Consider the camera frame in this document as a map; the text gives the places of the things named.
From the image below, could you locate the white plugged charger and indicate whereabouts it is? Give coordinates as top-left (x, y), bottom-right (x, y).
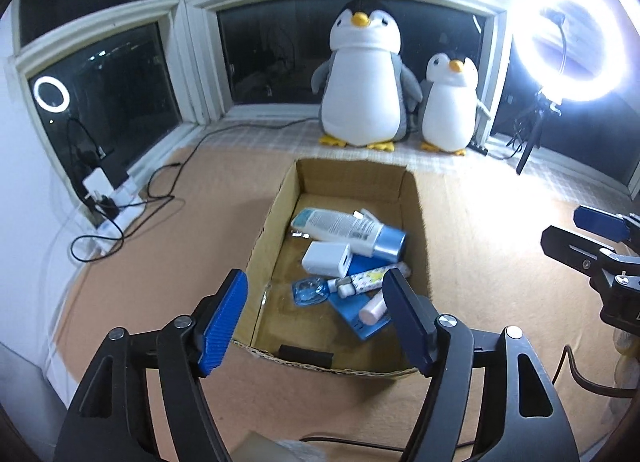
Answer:
top-left (82, 169), bottom-right (112, 198)

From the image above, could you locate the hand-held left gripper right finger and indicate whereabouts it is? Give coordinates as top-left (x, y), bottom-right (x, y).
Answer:
top-left (382, 267), bottom-right (581, 462)

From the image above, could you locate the looped black cable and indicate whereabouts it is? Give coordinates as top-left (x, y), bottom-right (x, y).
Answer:
top-left (70, 195), bottom-right (176, 263)

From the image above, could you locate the black plug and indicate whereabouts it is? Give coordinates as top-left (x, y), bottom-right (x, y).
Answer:
top-left (95, 195), bottom-right (121, 219)

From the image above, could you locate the white lotion tube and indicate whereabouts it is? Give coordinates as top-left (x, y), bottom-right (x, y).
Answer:
top-left (291, 208), bottom-right (386, 258)

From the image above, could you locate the white charger block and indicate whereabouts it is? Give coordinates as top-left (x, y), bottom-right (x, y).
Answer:
top-left (301, 241), bottom-right (353, 277)

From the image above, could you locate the long thin black cable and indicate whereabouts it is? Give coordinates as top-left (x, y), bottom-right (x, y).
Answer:
top-left (147, 117), bottom-right (321, 203)

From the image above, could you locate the clear blue bottle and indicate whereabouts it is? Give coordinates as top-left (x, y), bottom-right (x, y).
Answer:
top-left (291, 278), bottom-right (332, 308)

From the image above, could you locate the pale blurred object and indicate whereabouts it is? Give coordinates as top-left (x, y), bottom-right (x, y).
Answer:
top-left (234, 432), bottom-right (327, 462)

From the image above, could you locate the cardboard box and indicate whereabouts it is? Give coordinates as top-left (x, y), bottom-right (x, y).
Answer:
top-left (234, 158), bottom-right (433, 378)

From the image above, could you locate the white power strip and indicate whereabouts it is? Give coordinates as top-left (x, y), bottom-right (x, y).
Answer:
top-left (95, 182), bottom-right (146, 233)

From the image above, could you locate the ring light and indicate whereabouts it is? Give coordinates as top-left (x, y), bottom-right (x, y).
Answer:
top-left (511, 0), bottom-right (630, 103)

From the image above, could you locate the black cylinder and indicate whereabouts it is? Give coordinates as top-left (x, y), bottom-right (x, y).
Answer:
top-left (277, 343), bottom-right (335, 369)

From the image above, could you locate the small pink bottle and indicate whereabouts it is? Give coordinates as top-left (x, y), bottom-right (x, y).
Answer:
top-left (359, 292), bottom-right (393, 325)

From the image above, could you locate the small penguin plush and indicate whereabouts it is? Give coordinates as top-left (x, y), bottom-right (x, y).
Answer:
top-left (419, 52), bottom-right (492, 157)

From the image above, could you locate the dark gripper cable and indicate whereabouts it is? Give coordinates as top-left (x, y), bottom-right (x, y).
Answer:
top-left (564, 346), bottom-right (627, 394)

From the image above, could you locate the black tripod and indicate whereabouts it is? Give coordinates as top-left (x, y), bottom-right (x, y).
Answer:
top-left (504, 90), bottom-right (562, 175)

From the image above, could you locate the white window frame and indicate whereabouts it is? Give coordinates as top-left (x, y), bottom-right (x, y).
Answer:
top-left (12, 0), bottom-right (521, 143)

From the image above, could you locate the large penguin plush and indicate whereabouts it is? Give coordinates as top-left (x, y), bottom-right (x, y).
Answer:
top-left (311, 0), bottom-right (423, 152)

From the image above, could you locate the blue phone stand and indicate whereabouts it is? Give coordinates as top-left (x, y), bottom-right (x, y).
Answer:
top-left (331, 295), bottom-right (392, 341)

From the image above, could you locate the white patterned tube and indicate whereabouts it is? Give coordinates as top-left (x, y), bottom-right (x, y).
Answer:
top-left (327, 266), bottom-right (412, 299)

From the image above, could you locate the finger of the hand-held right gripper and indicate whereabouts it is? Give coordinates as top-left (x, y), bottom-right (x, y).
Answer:
top-left (574, 205), bottom-right (640, 243)
top-left (541, 225), bottom-right (640, 273)

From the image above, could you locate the black power adapter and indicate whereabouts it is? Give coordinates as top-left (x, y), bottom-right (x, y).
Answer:
top-left (97, 152), bottom-right (128, 188)

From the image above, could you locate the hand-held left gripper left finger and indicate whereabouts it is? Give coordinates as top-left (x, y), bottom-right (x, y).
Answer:
top-left (52, 268), bottom-right (250, 462)

